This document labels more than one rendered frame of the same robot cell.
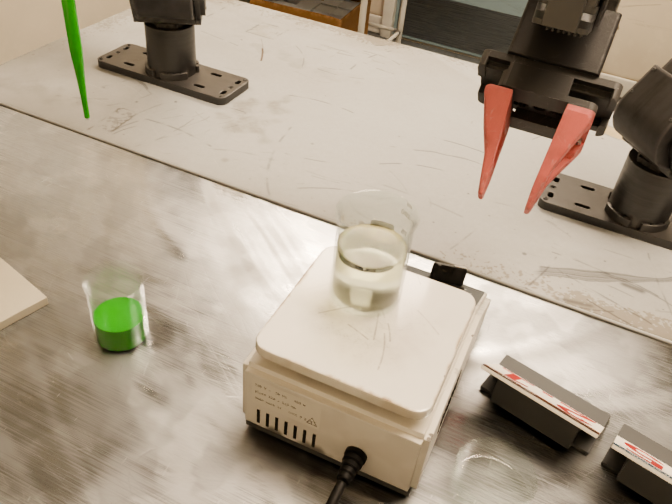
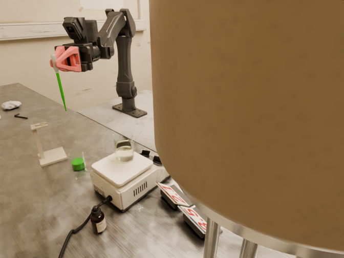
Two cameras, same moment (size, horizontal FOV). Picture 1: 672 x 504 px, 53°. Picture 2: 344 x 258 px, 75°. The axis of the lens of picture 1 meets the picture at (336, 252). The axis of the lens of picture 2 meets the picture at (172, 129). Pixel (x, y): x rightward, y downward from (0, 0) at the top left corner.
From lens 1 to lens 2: 33 cm
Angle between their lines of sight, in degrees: 20
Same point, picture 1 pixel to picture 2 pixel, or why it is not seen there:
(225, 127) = (134, 123)
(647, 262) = not seen: hidden behind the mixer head
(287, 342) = (98, 166)
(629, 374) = not seen: hidden behind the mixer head
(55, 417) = (54, 182)
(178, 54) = (128, 105)
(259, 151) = (140, 129)
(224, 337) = not seen: hidden behind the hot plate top
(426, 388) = (123, 179)
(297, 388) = (98, 177)
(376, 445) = (112, 194)
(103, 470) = (57, 194)
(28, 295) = (63, 156)
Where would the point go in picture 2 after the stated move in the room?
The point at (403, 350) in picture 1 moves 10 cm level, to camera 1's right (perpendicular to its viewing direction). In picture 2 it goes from (124, 171) to (162, 180)
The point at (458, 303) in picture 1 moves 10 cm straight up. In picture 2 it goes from (147, 163) to (145, 129)
